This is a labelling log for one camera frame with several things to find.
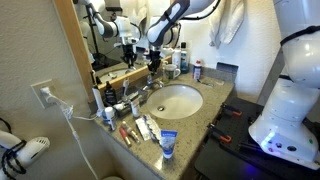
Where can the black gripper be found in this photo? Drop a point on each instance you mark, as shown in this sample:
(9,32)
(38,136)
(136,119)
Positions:
(155,59)

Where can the chrome faucet spout and base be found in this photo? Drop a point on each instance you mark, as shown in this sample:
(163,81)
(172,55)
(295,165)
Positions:
(154,85)

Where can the clear plastic bottle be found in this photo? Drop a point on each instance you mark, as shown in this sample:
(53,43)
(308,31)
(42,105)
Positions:
(164,71)

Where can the white and green mug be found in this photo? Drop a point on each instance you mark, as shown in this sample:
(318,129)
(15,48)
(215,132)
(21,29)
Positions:
(171,71)

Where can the white lotion bottle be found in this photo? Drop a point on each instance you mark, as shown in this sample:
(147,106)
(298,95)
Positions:
(176,58)

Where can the blue bottle with black cap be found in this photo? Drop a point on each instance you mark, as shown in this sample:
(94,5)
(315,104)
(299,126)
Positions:
(184,60)

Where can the black mesh organizer tray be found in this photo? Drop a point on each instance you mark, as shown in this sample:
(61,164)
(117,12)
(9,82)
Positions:
(133,95)

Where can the white electric toothbrush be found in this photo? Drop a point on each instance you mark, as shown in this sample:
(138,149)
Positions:
(125,89)

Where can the white oval sink basin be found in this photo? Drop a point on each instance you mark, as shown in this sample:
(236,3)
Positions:
(175,101)

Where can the small white tube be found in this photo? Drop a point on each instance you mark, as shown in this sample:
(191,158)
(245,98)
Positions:
(135,108)

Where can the white can with red cap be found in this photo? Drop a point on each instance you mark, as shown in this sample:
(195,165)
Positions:
(197,70)

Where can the black dropper bottle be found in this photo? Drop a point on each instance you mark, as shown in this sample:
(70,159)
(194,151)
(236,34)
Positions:
(110,95)

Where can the grey razor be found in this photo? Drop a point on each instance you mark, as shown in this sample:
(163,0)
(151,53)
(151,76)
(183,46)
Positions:
(205,83)

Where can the silver pill blister pack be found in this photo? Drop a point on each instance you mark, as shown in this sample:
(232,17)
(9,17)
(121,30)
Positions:
(153,127)
(142,129)

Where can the white and blue deodorant stick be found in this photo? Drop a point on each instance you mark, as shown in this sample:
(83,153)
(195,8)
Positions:
(109,116)

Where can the gold cosmetic tube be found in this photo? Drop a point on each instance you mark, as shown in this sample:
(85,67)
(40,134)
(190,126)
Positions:
(130,132)

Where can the red lipstick tube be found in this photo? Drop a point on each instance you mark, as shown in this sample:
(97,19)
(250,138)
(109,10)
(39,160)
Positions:
(125,136)

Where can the blue and white cream tube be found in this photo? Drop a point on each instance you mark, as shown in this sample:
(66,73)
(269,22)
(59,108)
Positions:
(168,143)

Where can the black and orange clamp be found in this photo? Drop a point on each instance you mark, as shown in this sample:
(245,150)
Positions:
(231,111)
(220,134)

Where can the white hanging towel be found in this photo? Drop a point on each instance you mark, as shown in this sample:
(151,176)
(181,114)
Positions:
(230,23)

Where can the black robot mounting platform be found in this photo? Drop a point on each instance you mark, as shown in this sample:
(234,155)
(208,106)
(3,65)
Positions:
(230,156)

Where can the white hair dryer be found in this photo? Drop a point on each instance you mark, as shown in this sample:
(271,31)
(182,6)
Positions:
(31,150)

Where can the wooden framed wall mirror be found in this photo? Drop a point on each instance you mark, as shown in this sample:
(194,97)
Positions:
(110,76)

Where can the beige wall outlet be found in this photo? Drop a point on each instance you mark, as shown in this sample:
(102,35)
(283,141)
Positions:
(38,98)

